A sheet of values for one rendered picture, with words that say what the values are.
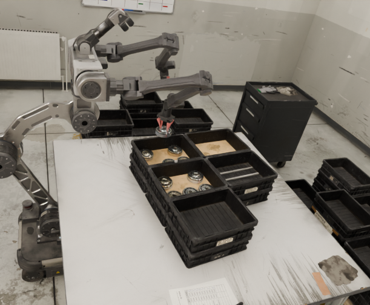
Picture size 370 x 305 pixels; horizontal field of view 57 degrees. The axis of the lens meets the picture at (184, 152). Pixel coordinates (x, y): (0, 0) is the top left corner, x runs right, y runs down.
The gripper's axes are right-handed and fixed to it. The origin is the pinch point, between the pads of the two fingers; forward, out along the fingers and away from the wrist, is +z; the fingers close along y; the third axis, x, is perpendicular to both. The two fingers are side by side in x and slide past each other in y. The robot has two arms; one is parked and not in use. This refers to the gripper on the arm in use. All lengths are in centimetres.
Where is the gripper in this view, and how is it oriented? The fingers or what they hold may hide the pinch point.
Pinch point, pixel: (164, 127)
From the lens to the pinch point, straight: 222.7
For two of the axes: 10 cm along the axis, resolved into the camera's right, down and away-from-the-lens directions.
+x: -4.0, 4.3, -8.1
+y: -9.0, -3.5, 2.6
